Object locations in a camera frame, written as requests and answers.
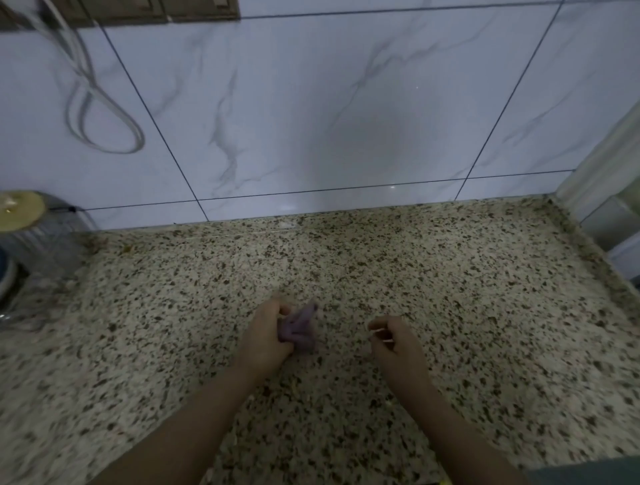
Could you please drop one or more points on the person's left hand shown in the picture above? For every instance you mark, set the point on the person's left hand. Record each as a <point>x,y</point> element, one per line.
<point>263,337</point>

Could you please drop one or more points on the person's right hand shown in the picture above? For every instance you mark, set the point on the person's right hand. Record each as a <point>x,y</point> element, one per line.
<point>400,347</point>

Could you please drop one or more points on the person's left fingers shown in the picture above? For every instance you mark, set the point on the person's left fingers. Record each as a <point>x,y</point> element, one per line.
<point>281,309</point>

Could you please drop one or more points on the person's right fingers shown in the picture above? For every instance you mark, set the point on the person's right fingers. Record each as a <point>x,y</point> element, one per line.
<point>381,332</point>

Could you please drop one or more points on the person's left forearm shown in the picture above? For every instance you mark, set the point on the person's left forearm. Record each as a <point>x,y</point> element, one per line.
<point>192,424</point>

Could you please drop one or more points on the person's right forearm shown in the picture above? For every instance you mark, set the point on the person's right forearm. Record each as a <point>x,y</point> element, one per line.
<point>450,434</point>

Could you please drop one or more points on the glass jar with yellow lid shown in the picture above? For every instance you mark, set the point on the glass jar with yellow lid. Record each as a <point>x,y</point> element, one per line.
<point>35,235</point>

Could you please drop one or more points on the white window frame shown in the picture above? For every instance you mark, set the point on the white window frame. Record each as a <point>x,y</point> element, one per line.
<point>607,175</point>

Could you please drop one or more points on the brown wooden frame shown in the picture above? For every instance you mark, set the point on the brown wooden frame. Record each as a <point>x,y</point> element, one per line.
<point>120,10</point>

